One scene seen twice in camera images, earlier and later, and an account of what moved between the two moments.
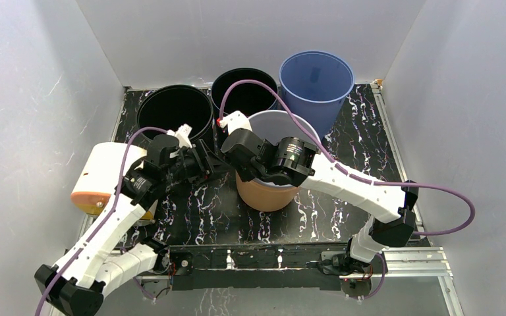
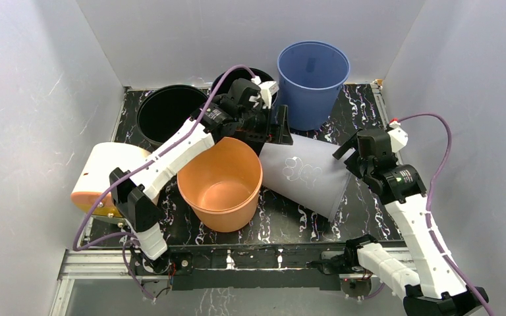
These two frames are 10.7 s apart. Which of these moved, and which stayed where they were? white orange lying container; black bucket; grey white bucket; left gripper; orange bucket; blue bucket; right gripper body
Moved: orange bucket; right gripper body; left gripper; blue bucket; grey white bucket
Stayed: black bucket; white orange lying container
